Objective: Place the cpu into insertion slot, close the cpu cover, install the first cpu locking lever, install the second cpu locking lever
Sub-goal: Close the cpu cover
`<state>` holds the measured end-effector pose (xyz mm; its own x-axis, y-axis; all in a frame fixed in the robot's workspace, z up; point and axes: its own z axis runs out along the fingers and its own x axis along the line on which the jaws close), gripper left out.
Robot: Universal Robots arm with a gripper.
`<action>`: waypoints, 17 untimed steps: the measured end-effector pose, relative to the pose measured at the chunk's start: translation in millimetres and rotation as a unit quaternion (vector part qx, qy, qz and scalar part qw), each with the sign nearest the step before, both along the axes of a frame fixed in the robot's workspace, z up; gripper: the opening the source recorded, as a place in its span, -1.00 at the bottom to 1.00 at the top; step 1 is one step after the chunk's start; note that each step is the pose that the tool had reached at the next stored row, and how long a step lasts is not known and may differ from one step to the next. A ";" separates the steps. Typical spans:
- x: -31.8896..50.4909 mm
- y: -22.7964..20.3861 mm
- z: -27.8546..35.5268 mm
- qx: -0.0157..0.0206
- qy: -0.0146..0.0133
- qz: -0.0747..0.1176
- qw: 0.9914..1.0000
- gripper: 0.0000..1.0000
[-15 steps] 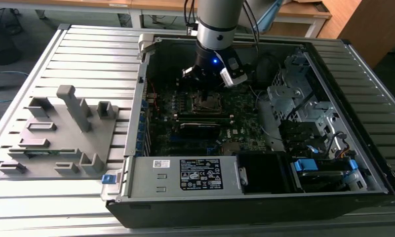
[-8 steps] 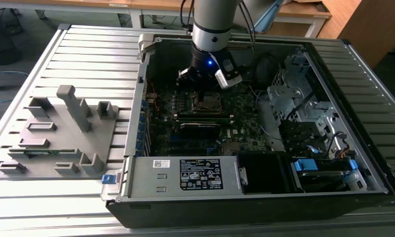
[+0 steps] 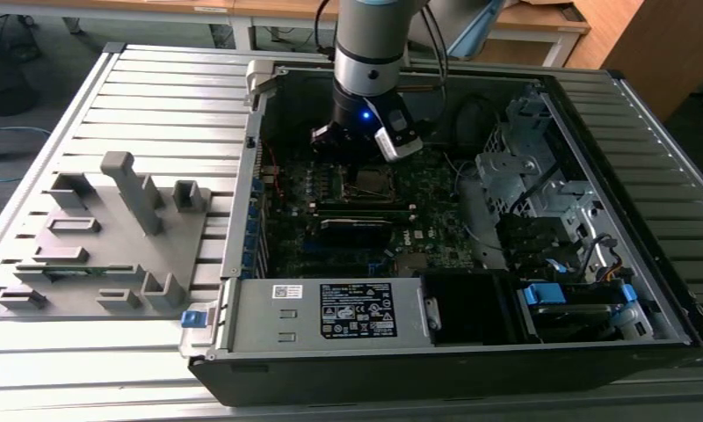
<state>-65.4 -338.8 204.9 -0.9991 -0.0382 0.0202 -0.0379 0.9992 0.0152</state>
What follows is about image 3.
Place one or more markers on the silver-topped CPU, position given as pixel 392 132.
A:
pixel 375 178

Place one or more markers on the CPU socket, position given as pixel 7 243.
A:
pixel 345 195

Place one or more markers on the grey case latch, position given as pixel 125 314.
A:
pixel 260 72

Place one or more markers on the black graphics card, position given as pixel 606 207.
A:
pixel 355 237

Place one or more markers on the green motherboard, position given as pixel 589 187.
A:
pixel 440 220

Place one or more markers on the metal drive cage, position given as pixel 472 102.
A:
pixel 501 169

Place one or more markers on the pale blue teach pendant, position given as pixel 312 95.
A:
pixel 475 26

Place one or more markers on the chipset heatsink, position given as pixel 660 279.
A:
pixel 412 264

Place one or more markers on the grey parts rack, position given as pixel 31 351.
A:
pixel 179 239

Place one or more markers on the wooden desk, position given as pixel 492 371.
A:
pixel 152 3
pixel 540 22

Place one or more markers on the grey power supply unit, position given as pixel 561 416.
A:
pixel 257 307

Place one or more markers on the hard disk in blue carrier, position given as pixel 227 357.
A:
pixel 542 293

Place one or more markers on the blue case latch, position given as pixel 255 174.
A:
pixel 193 319

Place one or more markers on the wooden cabinet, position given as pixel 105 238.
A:
pixel 662 44

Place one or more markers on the green RAM stick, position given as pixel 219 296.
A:
pixel 73 272

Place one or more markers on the black PC case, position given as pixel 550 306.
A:
pixel 445 382

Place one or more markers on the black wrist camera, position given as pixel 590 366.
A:
pixel 327 140

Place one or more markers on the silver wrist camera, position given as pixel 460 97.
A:
pixel 399 140

